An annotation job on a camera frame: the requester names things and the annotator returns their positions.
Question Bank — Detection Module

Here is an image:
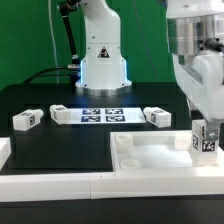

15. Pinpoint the black cable on table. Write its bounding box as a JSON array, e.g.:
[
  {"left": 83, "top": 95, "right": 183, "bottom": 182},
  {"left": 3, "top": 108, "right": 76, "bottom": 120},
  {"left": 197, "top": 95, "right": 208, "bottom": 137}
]
[{"left": 22, "top": 66, "right": 80, "bottom": 84}]

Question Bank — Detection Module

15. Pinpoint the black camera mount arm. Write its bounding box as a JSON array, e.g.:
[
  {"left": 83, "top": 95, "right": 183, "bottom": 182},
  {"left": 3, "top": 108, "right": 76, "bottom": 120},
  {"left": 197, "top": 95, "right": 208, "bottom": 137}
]
[{"left": 58, "top": 0, "right": 81, "bottom": 64}]

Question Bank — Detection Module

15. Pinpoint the white left fence bar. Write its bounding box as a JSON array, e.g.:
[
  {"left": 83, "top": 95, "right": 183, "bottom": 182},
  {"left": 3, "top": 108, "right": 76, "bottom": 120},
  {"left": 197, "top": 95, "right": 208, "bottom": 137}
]
[{"left": 0, "top": 137, "right": 11, "bottom": 170}]

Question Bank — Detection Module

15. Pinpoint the white square tabletop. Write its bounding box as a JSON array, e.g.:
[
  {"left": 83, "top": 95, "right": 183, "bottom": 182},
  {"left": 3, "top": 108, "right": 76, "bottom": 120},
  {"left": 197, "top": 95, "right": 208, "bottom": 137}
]
[{"left": 110, "top": 130, "right": 224, "bottom": 171}]

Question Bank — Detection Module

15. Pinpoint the white sheet with fiducial markers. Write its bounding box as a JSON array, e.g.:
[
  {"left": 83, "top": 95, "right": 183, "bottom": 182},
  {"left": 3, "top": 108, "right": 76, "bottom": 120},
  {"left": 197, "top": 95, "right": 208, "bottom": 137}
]
[{"left": 65, "top": 108, "right": 146, "bottom": 124}]

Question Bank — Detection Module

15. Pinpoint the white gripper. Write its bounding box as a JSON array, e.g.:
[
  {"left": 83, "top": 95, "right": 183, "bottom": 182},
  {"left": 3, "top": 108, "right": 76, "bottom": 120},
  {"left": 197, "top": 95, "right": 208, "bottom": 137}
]
[{"left": 172, "top": 51, "right": 224, "bottom": 141}]

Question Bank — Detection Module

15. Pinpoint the white fence bar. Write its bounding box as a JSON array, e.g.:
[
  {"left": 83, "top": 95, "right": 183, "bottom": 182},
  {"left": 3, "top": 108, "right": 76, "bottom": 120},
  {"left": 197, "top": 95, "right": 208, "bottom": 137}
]
[
  {"left": 0, "top": 137, "right": 11, "bottom": 170},
  {"left": 0, "top": 167, "right": 224, "bottom": 202}
]

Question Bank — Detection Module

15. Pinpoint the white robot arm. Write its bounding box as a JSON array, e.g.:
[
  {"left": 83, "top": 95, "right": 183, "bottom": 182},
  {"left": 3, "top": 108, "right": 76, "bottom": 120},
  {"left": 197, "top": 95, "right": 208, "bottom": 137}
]
[{"left": 77, "top": 0, "right": 224, "bottom": 141}]

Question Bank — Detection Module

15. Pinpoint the white front fence bar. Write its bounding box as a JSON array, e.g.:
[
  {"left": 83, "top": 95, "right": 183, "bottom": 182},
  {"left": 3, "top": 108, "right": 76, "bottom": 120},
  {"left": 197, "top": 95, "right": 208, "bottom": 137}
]
[{"left": 0, "top": 167, "right": 224, "bottom": 202}]

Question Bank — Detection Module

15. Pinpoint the white hanging cable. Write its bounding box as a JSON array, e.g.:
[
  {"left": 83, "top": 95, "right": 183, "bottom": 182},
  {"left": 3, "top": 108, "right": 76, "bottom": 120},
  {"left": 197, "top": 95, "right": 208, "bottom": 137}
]
[{"left": 47, "top": 0, "right": 60, "bottom": 84}]

